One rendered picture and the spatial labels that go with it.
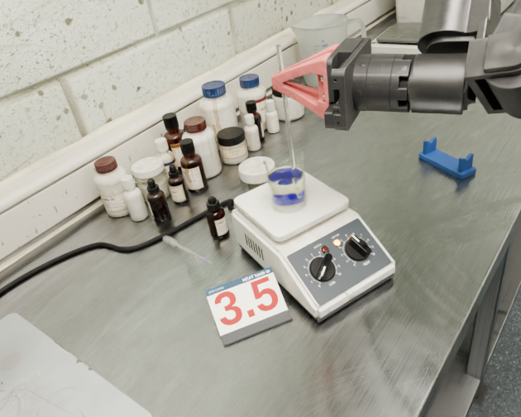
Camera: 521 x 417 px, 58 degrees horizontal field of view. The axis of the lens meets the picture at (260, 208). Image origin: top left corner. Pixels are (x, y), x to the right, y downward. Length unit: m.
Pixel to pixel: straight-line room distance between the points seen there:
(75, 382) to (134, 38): 0.63
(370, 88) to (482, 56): 0.10
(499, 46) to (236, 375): 0.42
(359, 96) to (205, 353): 0.34
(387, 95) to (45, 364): 0.50
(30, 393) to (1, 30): 0.52
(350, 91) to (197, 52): 0.64
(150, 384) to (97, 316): 0.15
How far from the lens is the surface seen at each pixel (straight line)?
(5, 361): 0.69
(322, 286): 0.58
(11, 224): 0.84
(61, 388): 0.62
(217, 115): 0.96
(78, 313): 0.71
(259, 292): 0.60
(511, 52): 0.45
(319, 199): 0.64
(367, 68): 0.50
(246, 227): 0.64
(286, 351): 0.57
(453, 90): 0.48
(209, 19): 1.11
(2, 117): 0.85
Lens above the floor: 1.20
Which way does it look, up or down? 35 degrees down
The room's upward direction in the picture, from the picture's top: 10 degrees counter-clockwise
